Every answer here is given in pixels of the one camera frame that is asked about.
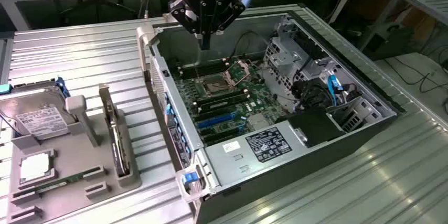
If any blue expansion slot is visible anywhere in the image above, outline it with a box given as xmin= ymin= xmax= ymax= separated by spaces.
xmin=196 ymin=111 xmax=236 ymax=129

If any metal socket cover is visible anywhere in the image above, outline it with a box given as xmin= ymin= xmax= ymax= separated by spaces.
xmin=223 ymin=59 xmax=253 ymax=87

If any black box device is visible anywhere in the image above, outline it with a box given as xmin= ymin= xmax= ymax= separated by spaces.
xmin=363 ymin=23 xmax=416 ymax=61

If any silver CPU chip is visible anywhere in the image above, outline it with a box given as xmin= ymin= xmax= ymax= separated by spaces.
xmin=19 ymin=153 xmax=52 ymax=183

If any black plastic shroud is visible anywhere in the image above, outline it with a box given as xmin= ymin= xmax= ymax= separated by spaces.
xmin=276 ymin=108 xmax=345 ymax=149

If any open black PC case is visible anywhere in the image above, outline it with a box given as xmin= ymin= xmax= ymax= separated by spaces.
xmin=135 ymin=9 xmax=407 ymax=224

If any thin metal locking lever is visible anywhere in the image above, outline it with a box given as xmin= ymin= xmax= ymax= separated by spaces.
xmin=193 ymin=58 xmax=203 ymax=83

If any installed black RAM stick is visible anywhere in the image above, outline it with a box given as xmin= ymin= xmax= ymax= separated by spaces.
xmin=193 ymin=93 xmax=249 ymax=112

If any black disk wire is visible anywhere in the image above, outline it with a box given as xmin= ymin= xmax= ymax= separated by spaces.
xmin=0 ymin=111 xmax=19 ymax=134

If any CPU socket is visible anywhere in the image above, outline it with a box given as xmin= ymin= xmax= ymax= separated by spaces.
xmin=200 ymin=75 xmax=231 ymax=97

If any silver disk bay cage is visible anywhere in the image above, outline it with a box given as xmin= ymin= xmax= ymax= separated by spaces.
xmin=261 ymin=15 xmax=311 ymax=111

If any black floor cable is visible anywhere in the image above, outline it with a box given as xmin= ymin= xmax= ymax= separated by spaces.
xmin=384 ymin=58 xmax=448 ymax=92

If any grey parts rack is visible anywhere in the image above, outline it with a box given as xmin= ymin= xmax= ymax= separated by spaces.
xmin=7 ymin=94 xmax=143 ymax=224

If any blue data wire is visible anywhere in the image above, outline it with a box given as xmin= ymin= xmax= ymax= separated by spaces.
xmin=327 ymin=74 xmax=341 ymax=108

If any silver chipset heatsink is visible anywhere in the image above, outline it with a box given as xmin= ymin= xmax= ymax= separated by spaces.
xmin=248 ymin=115 xmax=272 ymax=128

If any silver power supply unit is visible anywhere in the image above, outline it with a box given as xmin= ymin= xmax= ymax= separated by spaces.
xmin=204 ymin=121 xmax=309 ymax=187

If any green motherboard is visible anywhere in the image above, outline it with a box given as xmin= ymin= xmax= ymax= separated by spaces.
xmin=167 ymin=57 xmax=292 ymax=147

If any green RAM stick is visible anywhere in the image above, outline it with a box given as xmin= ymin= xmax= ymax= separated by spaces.
xmin=17 ymin=171 xmax=91 ymax=193

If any black expansion slot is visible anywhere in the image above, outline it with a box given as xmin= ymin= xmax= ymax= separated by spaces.
xmin=203 ymin=126 xmax=240 ymax=144

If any black chair base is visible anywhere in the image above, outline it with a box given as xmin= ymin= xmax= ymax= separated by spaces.
xmin=57 ymin=0 xmax=137 ymax=23

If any blue case latch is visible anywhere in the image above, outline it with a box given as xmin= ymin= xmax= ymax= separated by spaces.
xmin=181 ymin=172 xmax=200 ymax=184

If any graphics card with metal bracket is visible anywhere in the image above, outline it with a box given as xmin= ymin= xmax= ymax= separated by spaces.
xmin=97 ymin=83 xmax=132 ymax=179

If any black looped wire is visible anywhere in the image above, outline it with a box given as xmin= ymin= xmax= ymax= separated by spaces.
xmin=235 ymin=30 xmax=271 ymax=60

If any hard disk with blue carrier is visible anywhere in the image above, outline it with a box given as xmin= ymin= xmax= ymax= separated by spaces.
xmin=0 ymin=76 xmax=73 ymax=141

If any metal slatted shelf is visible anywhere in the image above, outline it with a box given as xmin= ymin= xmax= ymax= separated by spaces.
xmin=360 ymin=0 xmax=448 ymax=51

